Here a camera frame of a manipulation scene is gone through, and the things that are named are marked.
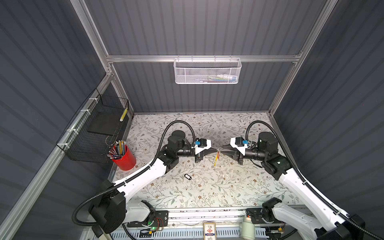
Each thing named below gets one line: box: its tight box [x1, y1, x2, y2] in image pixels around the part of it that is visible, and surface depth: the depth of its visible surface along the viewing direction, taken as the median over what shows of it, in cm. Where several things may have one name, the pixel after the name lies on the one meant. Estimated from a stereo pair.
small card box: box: [203, 222, 217, 240], surface depth 71 cm
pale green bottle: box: [241, 217, 255, 240], surface depth 66 cm
